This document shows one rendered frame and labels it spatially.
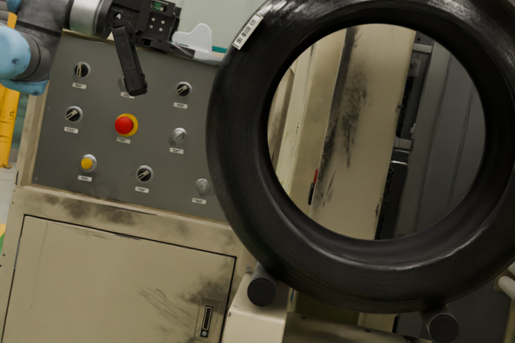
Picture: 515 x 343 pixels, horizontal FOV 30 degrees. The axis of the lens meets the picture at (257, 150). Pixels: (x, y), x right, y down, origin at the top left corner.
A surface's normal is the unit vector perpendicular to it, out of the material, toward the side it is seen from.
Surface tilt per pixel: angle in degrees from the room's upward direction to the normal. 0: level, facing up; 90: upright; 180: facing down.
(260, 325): 90
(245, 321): 90
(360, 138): 90
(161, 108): 90
